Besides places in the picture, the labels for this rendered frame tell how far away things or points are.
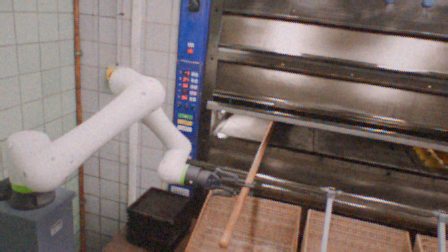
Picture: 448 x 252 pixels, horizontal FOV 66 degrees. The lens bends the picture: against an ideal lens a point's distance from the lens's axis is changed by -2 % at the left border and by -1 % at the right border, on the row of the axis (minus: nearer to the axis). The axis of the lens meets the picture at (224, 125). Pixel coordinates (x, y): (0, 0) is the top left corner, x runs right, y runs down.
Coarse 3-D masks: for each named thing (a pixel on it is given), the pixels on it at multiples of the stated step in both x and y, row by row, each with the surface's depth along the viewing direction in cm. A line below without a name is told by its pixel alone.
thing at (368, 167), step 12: (228, 144) 206; (240, 144) 204; (252, 144) 202; (276, 144) 204; (288, 156) 198; (300, 156) 197; (312, 156) 195; (324, 156) 195; (336, 156) 196; (348, 168) 192; (360, 168) 190; (372, 168) 189; (384, 168) 188; (396, 168) 190; (420, 180) 184; (432, 180) 183; (444, 180) 182
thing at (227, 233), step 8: (272, 120) 238; (272, 128) 224; (264, 144) 194; (256, 160) 173; (256, 168) 165; (248, 176) 156; (240, 192) 143; (240, 200) 135; (240, 208) 131; (232, 216) 125; (232, 224) 120; (224, 232) 116; (224, 240) 111; (224, 248) 112
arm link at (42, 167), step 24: (120, 96) 115; (144, 96) 115; (96, 120) 109; (120, 120) 112; (48, 144) 105; (72, 144) 105; (96, 144) 109; (24, 168) 99; (48, 168) 100; (72, 168) 105
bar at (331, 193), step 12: (228, 168) 169; (264, 180) 166; (276, 180) 164; (288, 180) 163; (324, 192) 160; (336, 192) 158; (348, 192) 158; (384, 204) 154; (396, 204) 153; (408, 204) 153; (432, 216) 151; (444, 216) 148; (324, 228) 153; (444, 228) 148; (324, 240) 151; (444, 240) 146
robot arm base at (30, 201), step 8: (0, 184) 119; (8, 184) 118; (0, 192) 119; (8, 192) 118; (16, 192) 115; (32, 192) 115; (40, 192) 117; (48, 192) 120; (0, 200) 118; (8, 200) 117; (16, 200) 115; (24, 200) 115; (32, 200) 116; (40, 200) 117; (48, 200) 119; (16, 208) 115; (24, 208) 115; (32, 208) 116
